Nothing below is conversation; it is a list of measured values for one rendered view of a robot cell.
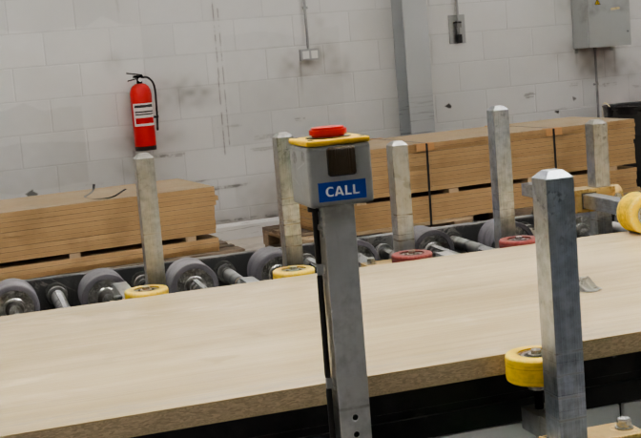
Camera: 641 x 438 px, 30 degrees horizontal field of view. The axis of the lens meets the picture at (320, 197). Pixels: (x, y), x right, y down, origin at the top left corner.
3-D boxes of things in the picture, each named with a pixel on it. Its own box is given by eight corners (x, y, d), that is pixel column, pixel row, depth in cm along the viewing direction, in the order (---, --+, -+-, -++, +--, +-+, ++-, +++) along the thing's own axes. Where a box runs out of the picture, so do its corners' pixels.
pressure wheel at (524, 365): (578, 427, 156) (573, 342, 155) (564, 448, 149) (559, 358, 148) (519, 424, 160) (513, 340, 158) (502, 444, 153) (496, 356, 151)
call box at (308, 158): (375, 208, 125) (370, 135, 124) (312, 216, 123) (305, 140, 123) (354, 201, 132) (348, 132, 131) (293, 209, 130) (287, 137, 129)
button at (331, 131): (352, 141, 126) (351, 125, 125) (316, 145, 124) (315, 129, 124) (341, 139, 129) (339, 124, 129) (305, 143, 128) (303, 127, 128)
